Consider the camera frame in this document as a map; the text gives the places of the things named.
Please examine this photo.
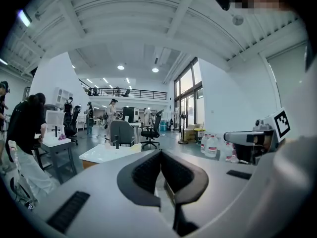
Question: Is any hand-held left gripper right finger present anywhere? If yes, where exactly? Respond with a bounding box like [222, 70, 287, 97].
[160, 149, 256, 238]

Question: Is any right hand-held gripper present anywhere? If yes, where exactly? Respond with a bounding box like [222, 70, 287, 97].
[223, 107, 292, 162]

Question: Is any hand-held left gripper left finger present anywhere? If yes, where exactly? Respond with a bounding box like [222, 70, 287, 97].
[32, 149, 179, 238]

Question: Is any white sink basin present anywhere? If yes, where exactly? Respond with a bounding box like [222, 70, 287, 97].
[79, 143, 142, 164]

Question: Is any brown cardboard box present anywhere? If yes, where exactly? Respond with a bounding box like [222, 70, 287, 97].
[183, 124, 200, 141]

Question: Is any black standing fan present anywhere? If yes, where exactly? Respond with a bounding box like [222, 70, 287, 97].
[177, 113, 190, 145]

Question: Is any grey upholstered chair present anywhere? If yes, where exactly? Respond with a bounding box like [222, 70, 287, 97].
[110, 120, 136, 147]

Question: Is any grey desk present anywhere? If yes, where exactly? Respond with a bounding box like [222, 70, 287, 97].
[33, 142, 78, 184]

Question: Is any white side table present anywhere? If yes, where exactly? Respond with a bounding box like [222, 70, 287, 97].
[39, 132, 75, 148]

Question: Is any black office chair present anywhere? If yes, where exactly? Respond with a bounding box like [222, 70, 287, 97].
[140, 110, 163, 149]
[64, 105, 82, 144]

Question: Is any black box printer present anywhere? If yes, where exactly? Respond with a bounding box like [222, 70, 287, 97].
[122, 106, 140, 123]

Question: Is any white mesh cabinet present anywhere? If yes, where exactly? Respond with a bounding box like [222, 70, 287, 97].
[46, 110, 66, 131]

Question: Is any black mezzanine railing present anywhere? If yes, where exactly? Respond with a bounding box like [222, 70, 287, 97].
[78, 78, 168, 101]

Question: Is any round smoke detector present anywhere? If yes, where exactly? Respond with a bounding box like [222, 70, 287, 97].
[232, 14, 245, 26]

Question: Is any ceiling strip light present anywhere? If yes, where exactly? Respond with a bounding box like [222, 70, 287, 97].
[16, 8, 32, 28]

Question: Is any white wall shelf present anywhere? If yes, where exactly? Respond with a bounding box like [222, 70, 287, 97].
[54, 86, 74, 108]

